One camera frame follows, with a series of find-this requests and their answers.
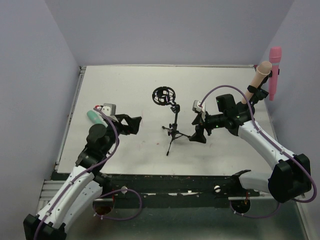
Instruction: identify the mint green toy microphone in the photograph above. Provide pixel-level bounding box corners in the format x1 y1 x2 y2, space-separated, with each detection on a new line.
86 110 108 127

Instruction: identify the black tripod shock-mount stand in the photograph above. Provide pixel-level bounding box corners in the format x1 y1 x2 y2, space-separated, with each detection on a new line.
152 86 191 156

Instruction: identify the beige toy microphone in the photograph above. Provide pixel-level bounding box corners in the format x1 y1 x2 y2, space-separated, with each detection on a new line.
241 61 272 104

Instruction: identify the pink toy microphone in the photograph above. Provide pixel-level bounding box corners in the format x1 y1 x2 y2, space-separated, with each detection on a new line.
268 46 282 101

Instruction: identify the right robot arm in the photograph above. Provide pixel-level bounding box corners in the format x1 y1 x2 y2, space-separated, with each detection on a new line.
189 94 312 203

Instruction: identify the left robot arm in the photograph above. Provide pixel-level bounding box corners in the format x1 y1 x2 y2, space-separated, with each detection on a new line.
23 114 142 240

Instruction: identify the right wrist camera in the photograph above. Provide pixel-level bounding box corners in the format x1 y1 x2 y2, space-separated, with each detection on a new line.
192 100 206 121

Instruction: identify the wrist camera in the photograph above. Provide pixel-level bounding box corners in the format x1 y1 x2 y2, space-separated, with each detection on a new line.
95 103 118 122
192 100 206 121

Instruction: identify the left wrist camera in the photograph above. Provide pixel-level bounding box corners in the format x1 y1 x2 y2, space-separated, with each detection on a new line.
95 103 118 122

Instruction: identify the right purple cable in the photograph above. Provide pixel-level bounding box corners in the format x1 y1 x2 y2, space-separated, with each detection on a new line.
199 84 318 220

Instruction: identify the purple cable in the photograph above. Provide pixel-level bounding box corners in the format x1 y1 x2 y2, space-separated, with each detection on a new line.
32 106 143 240
199 84 318 220

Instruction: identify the black front mounting rail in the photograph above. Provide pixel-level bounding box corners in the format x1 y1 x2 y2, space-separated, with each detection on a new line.
94 173 260 209

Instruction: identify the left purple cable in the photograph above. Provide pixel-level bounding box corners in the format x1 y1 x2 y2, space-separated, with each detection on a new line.
32 106 143 240

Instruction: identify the aluminium side frame rail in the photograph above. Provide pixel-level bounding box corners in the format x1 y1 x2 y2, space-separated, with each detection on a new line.
39 65 87 201

